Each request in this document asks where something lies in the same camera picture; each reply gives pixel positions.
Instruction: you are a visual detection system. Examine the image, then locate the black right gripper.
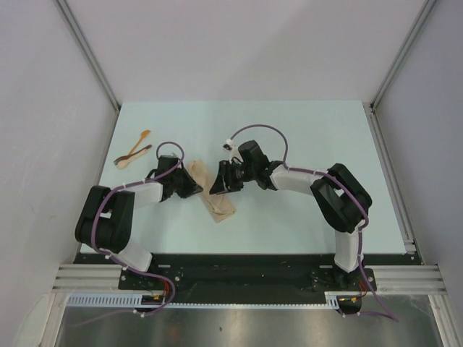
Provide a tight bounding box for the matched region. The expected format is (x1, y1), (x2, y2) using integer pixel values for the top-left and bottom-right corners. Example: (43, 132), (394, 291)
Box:
(209, 160), (256, 196)

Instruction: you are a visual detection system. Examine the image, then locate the beige cloth napkin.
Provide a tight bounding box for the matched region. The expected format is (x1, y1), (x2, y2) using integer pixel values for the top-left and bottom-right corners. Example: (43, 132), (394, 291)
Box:
(187, 160), (237, 223)

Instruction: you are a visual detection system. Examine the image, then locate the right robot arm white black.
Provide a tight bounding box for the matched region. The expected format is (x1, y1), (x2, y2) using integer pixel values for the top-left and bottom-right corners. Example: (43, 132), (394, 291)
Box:
(209, 140), (373, 290)

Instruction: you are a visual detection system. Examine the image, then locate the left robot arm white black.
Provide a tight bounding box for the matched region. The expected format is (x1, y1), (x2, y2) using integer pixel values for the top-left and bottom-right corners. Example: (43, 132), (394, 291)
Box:
(75, 155), (203, 289)

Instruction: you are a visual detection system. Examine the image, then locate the orange wooden spoon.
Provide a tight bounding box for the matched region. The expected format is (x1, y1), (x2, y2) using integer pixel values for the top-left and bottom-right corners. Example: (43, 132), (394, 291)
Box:
(128, 129), (151, 155)

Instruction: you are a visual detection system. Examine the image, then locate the light wooden spoon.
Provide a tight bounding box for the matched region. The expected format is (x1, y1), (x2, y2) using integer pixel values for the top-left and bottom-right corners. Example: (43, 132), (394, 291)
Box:
(116, 149), (148, 169)

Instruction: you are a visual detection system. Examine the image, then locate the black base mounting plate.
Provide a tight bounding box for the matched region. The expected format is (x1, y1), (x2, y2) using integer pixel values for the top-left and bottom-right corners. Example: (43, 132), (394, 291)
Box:
(72, 252), (420, 304)

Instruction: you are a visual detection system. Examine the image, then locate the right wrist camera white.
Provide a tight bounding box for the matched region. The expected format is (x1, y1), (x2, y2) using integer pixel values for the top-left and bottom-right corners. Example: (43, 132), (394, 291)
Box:
(223, 139), (242, 164)

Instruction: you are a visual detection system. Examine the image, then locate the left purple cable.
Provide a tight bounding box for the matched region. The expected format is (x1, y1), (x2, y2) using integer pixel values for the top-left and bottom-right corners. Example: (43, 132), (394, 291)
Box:
(70, 141), (186, 328)

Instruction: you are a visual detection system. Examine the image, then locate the purple cable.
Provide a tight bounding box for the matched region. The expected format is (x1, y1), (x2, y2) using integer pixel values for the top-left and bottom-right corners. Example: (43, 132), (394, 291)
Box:
(70, 141), (186, 328)
(229, 124), (398, 322)

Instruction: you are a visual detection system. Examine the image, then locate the white slotted cable duct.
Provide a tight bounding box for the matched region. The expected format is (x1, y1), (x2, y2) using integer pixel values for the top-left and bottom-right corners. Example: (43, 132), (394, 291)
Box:
(67, 292), (362, 311)

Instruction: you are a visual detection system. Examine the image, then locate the front aluminium cross rail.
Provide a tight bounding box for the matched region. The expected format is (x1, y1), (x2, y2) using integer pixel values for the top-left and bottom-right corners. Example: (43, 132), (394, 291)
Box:
(52, 264), (447, 295)

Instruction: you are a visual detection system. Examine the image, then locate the right aluminium table rail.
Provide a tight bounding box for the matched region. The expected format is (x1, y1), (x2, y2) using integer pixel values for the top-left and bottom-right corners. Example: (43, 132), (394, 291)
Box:
(362, 103), (420, 254)

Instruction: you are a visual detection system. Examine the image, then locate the right aluminium frame post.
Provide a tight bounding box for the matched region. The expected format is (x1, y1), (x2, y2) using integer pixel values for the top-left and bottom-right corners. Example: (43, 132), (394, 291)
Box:
(370, 0), (438, 110)

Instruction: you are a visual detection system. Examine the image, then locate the aluminium frame post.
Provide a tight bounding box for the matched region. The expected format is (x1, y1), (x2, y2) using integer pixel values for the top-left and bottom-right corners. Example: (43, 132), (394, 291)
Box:
(53, 0), (122, 114)
(370, 0), (438, 110)

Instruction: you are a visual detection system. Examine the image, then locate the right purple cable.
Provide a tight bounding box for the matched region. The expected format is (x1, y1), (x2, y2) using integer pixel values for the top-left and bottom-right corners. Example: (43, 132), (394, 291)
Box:
(229, 124), (398, 322)

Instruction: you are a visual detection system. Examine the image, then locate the left aluminium frame post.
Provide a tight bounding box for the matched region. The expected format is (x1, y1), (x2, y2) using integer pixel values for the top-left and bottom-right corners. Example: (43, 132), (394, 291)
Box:
(53, 0), (122, 114)

